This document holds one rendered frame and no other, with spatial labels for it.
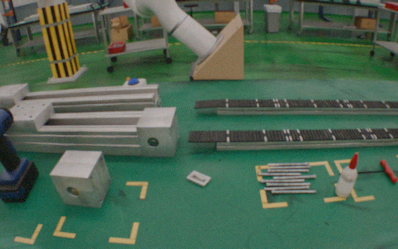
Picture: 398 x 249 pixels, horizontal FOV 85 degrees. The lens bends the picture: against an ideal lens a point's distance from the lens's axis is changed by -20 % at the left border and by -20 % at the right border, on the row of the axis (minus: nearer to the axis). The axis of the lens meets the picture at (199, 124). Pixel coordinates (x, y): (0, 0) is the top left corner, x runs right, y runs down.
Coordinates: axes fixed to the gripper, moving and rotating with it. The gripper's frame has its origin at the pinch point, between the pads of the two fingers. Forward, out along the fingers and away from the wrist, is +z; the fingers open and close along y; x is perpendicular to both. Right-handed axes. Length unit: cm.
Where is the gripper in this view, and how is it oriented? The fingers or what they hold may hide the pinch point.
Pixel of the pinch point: (0, 44)
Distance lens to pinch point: 141.6
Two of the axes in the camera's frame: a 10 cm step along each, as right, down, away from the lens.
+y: 9.7, 1.2, -2.0
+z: 0.0, 8.5, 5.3
